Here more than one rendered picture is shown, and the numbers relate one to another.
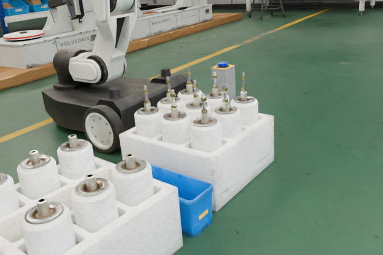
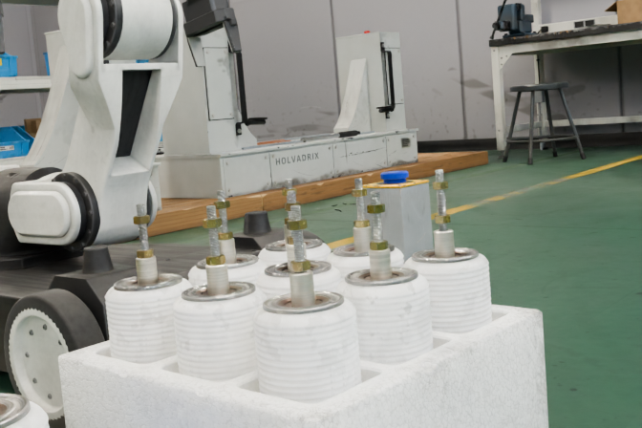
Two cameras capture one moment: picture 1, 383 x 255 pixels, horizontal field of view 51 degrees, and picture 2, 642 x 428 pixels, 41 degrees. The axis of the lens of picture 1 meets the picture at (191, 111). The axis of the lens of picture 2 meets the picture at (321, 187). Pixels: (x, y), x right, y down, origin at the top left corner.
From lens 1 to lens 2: 0.47 m
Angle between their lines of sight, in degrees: 15
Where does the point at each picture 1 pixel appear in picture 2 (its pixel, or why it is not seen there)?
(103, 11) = (86, 49)
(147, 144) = (128, 384)
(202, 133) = (288, 335)
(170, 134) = (196, 346)
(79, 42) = not seen: hidden behind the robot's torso
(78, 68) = (28, 207)
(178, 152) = (211, 403)
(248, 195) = not seen: outside the picture
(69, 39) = not seen: hidden behind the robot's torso
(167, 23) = (312, 162)
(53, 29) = (44, 163)
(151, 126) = (151, 329)
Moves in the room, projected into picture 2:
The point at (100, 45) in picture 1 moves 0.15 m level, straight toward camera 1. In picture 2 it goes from (84, 145) to (72, 149)
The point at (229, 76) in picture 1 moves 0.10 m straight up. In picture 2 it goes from (414, 209) to (409, 138)
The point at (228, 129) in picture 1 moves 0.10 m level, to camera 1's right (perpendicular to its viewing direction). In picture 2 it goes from (388, 335) to (491, 330)
